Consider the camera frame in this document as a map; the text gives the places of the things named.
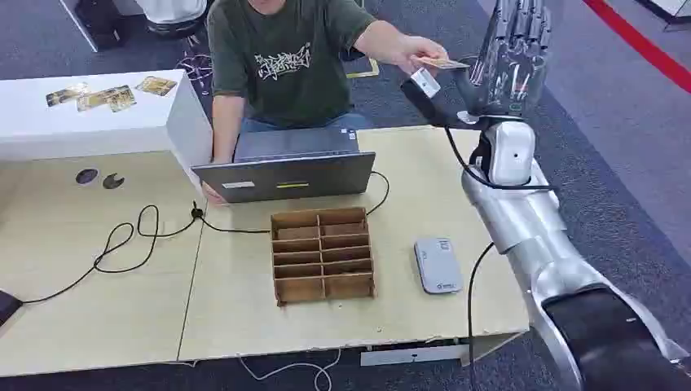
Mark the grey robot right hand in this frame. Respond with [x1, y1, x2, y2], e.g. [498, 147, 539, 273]
[457, 0, 552, 118]

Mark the person's right hand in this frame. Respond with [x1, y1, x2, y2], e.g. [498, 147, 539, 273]
[202, 181, 228, 207]

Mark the person's left hand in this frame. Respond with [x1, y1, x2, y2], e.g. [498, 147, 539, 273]
[391, 36, 450, 77]

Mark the gold printed card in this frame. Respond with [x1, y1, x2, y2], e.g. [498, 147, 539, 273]
[109, 89, 137, 114]
[46, 82, 90, 108]
[418, 55, 471, 71]
[76, 86, 130, 112]
[134, 75, 178, 97]

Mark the dark pad with yellow edge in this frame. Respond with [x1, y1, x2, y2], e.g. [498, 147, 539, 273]
[345, 56, 381, 80]

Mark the grey laptop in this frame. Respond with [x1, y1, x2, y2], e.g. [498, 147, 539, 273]
[191, 127, 377, 204]

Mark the white cabinet box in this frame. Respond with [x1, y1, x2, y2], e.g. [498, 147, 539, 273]
[0, 68, 214, 187]

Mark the red floor tape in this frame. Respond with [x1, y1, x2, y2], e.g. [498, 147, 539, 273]
[583, 0, 691, 95]

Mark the wooden card box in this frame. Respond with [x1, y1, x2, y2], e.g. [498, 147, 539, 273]
[270, 207, 377, 307]

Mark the person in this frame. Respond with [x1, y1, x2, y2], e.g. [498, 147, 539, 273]
[202, 0, 450, 206]

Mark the white platform base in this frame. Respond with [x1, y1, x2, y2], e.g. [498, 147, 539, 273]
[636, 0, 691, 33]

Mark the white bin on black base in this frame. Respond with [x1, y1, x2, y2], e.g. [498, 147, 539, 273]
[134, 0, 214, 40]

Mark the black box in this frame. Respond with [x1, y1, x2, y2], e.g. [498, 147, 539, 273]
[59, 0, 130, 54]

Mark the grey card reader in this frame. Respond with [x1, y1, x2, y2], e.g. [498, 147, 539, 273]
[414, 238, 464, 296]

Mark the black device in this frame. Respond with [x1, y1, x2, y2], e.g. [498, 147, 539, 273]
[0, 290, 24, 327]

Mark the black desk cable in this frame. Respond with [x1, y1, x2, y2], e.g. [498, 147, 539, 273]
[21, 170, 391, 305]

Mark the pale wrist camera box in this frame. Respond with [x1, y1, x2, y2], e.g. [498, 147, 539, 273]
[410, 67, 442, 99]

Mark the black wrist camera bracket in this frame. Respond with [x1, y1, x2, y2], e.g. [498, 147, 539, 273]
[400, 78, 490, 131]

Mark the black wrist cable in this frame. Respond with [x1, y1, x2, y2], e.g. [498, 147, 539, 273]
[444, 126, 557, 191]

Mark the purple cord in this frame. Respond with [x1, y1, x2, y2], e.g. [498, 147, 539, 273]
[175, 52, 214, 97]

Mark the white cable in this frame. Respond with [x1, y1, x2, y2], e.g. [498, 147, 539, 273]
[237, 349, 342, 391]

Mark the black hanging arm cable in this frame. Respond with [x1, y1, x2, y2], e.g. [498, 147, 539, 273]
[466, 243, 495, 391]

